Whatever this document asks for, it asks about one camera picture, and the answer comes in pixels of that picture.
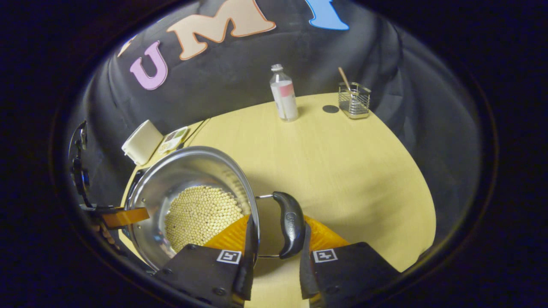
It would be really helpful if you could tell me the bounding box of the clear utensil holder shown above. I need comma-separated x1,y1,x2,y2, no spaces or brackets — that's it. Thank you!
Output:
338,82,371,119

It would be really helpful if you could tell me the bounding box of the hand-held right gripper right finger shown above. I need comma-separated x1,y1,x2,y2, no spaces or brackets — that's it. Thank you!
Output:
298,215,401,308

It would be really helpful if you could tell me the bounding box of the pile of yellow soybeans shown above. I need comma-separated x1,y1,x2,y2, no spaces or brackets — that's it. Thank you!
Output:
164,185,244,254

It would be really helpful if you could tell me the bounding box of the white toaster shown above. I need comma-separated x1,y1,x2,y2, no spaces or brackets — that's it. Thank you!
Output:
122,119,164,166

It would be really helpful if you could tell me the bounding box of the black backdrop cloth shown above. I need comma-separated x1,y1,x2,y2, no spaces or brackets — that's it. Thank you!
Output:
66,0,484,257

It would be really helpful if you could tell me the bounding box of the steel pot with black handles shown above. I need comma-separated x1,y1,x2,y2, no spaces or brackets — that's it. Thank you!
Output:
123,145,307,272

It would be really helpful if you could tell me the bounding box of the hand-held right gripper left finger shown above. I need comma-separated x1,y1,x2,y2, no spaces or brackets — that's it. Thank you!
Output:
154,214,259,308

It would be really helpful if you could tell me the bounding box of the clear bottle with pink label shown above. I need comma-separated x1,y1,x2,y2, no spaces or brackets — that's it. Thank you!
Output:
270,64,299,123

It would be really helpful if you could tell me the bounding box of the white divided dish of beans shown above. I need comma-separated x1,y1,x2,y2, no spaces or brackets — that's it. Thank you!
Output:
158,126,190,154

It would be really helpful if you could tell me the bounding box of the black power cable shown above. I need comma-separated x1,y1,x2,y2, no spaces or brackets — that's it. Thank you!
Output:
180,119,211,149

